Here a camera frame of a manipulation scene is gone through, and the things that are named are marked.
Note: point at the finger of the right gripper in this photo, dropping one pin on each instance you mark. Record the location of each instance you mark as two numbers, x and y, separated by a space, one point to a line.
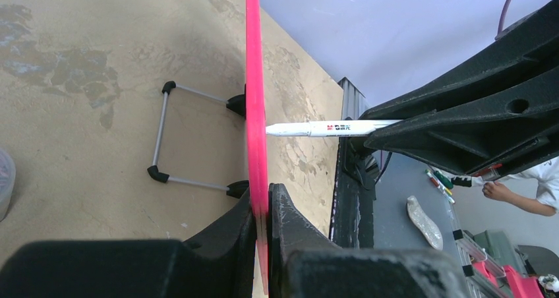
500 107

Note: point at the wire whiteboard stand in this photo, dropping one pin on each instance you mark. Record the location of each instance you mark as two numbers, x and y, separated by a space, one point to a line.
181 132

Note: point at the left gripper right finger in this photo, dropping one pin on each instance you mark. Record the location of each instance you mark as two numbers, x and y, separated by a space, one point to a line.
305 263

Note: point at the grey sole-shaped object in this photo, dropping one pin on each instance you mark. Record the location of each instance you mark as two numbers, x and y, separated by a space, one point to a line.
427 227

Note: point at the person's hand in background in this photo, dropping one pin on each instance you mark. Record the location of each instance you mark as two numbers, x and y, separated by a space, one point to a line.
497 191

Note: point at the pink-framed whiteboard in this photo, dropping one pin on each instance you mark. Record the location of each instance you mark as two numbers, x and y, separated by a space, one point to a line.
256 135

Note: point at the coloured pens on desk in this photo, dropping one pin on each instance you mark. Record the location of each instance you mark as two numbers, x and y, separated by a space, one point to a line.
439 185

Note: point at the small clear plastic jar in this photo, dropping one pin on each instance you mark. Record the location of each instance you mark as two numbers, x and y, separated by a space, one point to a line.
8 176

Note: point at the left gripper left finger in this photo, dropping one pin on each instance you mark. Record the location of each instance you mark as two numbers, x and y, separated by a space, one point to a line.
216 262

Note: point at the white whiteboard marker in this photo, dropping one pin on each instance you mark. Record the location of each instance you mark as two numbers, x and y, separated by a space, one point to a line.
345 128

